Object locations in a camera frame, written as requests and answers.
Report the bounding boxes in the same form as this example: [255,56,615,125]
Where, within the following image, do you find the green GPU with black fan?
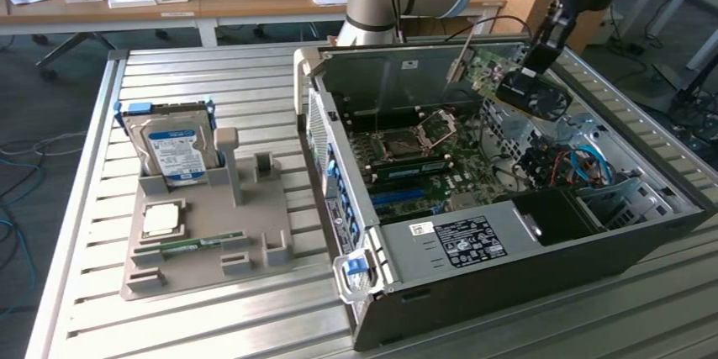
[446,33,574,123]

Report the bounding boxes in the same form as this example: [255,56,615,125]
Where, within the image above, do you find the metal drive cage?
[480,45,612,154]

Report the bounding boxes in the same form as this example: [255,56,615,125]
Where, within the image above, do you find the metal socket cover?
[412,108,456,150]

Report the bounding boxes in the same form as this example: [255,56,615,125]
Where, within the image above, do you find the green motherboard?
[344,110,531,224]

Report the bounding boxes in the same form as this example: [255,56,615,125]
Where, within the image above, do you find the CPU socket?
[378,127,431,162]

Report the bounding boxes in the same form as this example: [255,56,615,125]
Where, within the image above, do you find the black plastic fan shroud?
[510,188,608,247]

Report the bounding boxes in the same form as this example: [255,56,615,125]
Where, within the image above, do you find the metal disk bay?
[574,177,674,230]

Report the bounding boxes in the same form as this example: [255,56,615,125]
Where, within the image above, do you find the blue expansion slot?
[370,187,426,209]

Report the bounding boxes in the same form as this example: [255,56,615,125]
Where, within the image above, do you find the grey power supply unit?
[379,200,544,285]

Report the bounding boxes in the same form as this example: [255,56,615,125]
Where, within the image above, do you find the open black PC case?
[292,30,709,352]

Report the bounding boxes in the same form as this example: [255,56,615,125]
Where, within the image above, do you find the hard disk in blue carrier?
[113,98,219,187]

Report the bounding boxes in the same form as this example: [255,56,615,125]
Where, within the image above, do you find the grey parts rack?
[120,126,298,302]

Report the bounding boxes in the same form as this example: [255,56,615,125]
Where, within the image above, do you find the green RAM stick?
[133,231,247,256]

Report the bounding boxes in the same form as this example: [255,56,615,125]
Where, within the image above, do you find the silver CPU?
[143,203,181,236]

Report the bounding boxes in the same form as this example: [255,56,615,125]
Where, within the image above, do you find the black desk leg with caster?
[36,33,113,81]

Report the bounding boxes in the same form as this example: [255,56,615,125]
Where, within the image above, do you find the black cable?
[470,15,532,37]

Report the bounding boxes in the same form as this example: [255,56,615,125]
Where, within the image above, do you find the blue wire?
[568,144,616,186]

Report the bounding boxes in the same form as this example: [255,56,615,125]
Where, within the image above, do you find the red wire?
[551,150,568,183]

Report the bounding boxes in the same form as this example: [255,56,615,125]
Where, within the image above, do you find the white desk frame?
[616,0,718,72]

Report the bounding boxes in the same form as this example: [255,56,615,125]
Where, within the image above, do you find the white floor cable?
[0,129,88,156]

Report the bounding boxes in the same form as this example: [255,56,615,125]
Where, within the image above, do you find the blue floor cable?
[0,156,40,318]

